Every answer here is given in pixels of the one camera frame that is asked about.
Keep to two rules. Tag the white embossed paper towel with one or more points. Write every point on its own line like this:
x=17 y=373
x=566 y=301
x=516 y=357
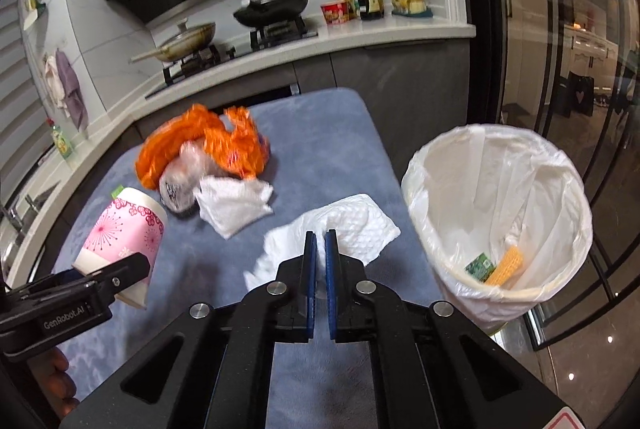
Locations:
x=360 y=224

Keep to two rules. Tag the waste bin with white liner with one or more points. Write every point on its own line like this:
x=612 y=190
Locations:
x=480 y=189

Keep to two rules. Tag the beige frying pan with lid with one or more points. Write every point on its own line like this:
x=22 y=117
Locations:
x=185 y=40

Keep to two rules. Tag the yellow waffle sponge cloth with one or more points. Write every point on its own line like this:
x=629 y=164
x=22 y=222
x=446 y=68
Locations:
x=507 y=266

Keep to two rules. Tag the black built-in appliance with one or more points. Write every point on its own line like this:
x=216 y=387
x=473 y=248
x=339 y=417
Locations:
x=270 y=101

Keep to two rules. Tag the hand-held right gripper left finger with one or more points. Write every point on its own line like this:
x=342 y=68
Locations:
x=310 y=261

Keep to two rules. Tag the small green packet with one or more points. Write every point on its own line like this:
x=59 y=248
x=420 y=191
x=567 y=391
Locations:
x=480 y=266

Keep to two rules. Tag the green dish soap bottle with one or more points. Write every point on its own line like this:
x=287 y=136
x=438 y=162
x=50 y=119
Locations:
x=61 y=141

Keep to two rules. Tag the person's left hand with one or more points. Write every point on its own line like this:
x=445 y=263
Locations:
x=57 y=374

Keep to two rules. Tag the black gas cooktop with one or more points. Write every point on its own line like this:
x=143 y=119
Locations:
x=237 y=51

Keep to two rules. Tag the seasoning jar set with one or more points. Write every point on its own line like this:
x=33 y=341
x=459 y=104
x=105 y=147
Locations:
x=411 y=1

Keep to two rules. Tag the grey kitchen cabinet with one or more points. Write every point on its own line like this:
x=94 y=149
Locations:
x=390 y=84

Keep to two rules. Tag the grey window blind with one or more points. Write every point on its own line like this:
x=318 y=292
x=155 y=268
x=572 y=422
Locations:
x=22 y=99

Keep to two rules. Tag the black-framed glass door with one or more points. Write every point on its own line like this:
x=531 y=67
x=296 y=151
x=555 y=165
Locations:
x=520 y=59

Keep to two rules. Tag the pink floral paper cup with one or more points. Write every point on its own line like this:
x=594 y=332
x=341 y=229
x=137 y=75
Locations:
x=120 y=229

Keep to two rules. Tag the orange plastic bag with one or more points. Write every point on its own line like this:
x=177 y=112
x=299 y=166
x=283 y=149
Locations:
x=235 y=144

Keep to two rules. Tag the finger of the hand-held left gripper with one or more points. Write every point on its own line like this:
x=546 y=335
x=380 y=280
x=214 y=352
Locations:
x=122 y=274

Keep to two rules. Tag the red instant noodle cup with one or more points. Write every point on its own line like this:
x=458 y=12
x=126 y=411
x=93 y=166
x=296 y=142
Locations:
x=335 y=13

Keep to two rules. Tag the black wok with lid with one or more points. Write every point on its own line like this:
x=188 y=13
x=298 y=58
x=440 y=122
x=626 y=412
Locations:
x=272 y=4

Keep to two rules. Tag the clear plastic bag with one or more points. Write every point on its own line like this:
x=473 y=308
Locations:
x=184 y=174

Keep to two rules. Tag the blue-grey table cloth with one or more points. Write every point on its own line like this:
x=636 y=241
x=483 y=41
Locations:
x=320 y=149

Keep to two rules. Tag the metal sink faucet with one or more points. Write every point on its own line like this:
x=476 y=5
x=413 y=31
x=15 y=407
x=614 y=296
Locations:
x=14 y=216

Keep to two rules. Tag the black bag with heart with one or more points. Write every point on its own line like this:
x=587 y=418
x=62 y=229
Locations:
x=580 y=94

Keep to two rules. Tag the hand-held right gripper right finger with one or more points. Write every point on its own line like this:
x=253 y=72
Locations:
x=331 y=261

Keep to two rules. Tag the beige hanging towel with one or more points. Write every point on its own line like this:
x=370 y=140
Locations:
x=52 y=81

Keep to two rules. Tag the purple hanging towel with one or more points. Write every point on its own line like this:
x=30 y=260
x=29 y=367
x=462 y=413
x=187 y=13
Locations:
x=72 y=89

